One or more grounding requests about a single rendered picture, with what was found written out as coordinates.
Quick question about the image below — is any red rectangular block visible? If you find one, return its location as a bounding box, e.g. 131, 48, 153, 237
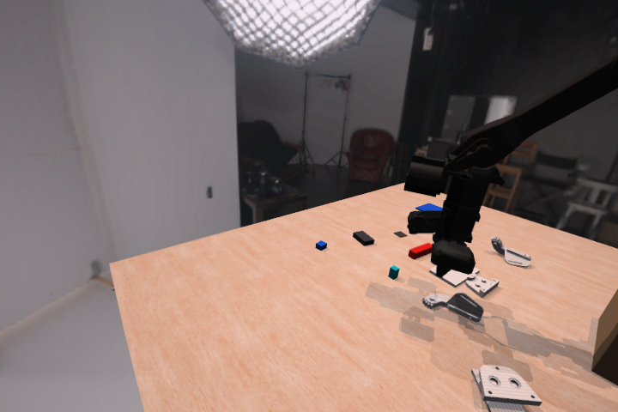
409, 243, 432, 259

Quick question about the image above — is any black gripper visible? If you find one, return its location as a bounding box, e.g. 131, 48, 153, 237
431, 200, 481, 277

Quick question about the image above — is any blue flat rectangular plate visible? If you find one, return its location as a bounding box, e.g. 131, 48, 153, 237
416, 203, 443, 211

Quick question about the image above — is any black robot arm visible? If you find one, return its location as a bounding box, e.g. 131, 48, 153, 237
403, 53, 618, 239

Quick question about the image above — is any teal cube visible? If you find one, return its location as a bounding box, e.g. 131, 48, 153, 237
388, 265, 400, 280

